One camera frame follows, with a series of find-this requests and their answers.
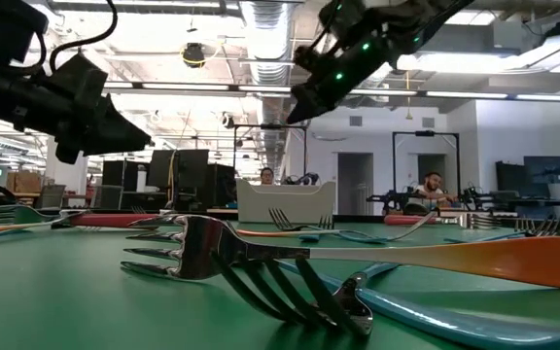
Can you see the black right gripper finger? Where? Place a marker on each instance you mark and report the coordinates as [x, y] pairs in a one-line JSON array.
[[304, 91], [319, 99]]

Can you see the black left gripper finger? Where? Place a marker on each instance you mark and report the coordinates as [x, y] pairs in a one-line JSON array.
[[129, 119], [115, 138]]

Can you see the black background robot arm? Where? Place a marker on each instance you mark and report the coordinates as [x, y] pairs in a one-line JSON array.
[[392, 198]]

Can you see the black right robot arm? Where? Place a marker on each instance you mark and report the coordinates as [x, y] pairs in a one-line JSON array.
[[435, 19]]

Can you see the white column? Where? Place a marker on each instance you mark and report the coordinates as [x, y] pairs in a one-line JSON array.
[[66, 180]]

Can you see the cardboard box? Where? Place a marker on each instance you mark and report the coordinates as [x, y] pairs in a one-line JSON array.
[[24, 182]]

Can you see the black computer monitor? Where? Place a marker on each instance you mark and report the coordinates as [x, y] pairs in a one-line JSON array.
[[187, 167]]

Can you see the black ceiling dome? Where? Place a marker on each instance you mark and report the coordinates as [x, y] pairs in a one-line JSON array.
[[193, 54]]

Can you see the person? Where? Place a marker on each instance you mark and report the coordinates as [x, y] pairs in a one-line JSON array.
[[267, 176], [430, 192]]

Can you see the grey door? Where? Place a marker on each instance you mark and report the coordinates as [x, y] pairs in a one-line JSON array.
[[355, 185]]

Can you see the white plastic bin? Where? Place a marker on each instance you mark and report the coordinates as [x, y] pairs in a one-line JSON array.
[[285, 204]]

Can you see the black computer case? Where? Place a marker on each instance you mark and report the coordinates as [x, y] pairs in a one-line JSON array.
[[221, 185]]

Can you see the green table mat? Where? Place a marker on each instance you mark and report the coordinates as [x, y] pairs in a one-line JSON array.
[[66, 301]]

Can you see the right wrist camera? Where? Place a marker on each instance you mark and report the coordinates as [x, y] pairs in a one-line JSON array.
[[309, 58]]

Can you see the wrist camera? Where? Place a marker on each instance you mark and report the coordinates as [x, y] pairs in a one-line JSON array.
[[78, 78], [309, 58]]

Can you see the black metal station frame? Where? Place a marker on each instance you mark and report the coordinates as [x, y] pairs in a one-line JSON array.
[[426, 132], [270, 126]]

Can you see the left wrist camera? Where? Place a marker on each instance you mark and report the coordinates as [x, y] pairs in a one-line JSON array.
[[78, 78]]

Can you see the silver ventilation duct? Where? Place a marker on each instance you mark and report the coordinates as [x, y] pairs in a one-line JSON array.
[[270, 48]]

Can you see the black table frame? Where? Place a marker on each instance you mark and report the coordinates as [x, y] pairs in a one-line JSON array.
[[358, 219]]

